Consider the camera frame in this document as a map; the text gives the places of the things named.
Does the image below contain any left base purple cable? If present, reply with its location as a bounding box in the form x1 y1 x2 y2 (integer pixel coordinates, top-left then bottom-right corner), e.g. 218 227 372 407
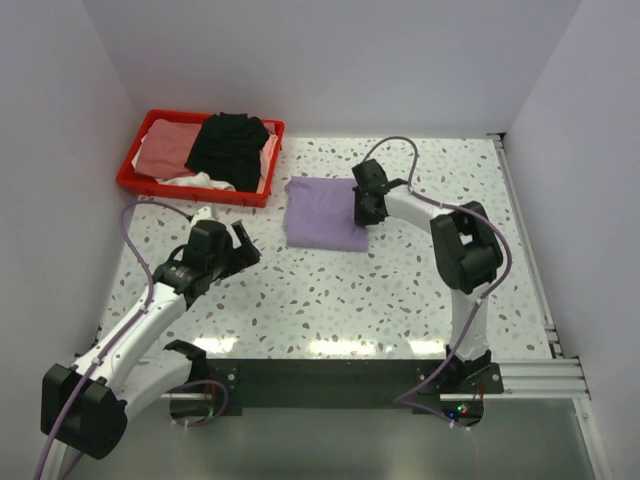
169 378 231 427

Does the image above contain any lavender t shirt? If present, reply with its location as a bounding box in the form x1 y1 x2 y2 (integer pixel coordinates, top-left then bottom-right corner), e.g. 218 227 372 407
283 176 368 253

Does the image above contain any black t shirt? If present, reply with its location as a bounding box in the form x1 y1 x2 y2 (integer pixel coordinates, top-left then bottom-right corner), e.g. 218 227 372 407
185 113 270 193

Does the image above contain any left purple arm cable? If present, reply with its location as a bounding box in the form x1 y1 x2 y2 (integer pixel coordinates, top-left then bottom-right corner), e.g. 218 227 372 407
32 200 201 480

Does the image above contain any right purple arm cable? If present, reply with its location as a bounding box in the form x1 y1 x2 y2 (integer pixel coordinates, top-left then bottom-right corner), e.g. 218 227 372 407
364 136 514 417

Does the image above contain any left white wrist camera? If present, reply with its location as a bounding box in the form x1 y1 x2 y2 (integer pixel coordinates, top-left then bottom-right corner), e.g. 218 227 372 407
190 204 219 225

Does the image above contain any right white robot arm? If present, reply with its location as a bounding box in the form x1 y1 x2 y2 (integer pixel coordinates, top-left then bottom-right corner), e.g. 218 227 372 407
352 159 512 393

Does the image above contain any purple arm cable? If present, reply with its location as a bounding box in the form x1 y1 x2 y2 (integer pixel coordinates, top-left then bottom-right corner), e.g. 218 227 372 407
364 136 514 417
32 200 201 480

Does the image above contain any red plastic tray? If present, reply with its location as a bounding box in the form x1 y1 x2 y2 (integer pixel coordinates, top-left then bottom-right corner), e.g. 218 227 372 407
116 109 286 208

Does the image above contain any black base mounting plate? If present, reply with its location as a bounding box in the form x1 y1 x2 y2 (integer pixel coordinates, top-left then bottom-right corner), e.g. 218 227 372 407
169 357 501 419

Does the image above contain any white cream t shirt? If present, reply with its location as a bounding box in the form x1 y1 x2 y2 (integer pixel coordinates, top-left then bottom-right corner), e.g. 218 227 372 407
155 172 235 192

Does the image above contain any light pink t shirt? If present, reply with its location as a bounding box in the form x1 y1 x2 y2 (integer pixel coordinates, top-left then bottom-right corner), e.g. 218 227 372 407
256 131 278 194

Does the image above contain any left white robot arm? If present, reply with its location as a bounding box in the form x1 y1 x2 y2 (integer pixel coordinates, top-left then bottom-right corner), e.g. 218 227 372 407
40 219 260 459

